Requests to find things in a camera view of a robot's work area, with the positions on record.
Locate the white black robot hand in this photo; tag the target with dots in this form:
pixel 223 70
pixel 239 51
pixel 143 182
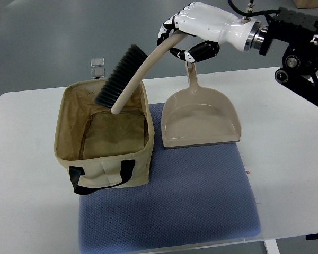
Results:
pixel 214 25

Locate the beige hand broom black bristles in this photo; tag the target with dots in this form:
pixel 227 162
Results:
pixel 130 71

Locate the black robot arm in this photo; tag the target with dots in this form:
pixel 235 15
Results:
pixel 299 70

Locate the beige plastic dustpan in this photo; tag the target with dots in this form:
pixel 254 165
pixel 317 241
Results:
pixel 198 116

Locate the cardboard box corner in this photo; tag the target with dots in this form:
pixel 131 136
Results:
pixel 302 4

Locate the upper metal floor plate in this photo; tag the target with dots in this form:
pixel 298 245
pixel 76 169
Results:
pixel 97 62

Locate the blue mesh cushion mat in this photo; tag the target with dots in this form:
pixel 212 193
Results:
pixel 194 195

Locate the black table control panel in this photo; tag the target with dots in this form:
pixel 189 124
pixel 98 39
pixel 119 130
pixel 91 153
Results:
pixel 310 237

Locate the yellow canvas bag black handle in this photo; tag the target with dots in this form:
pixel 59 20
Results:
pixel 99 149

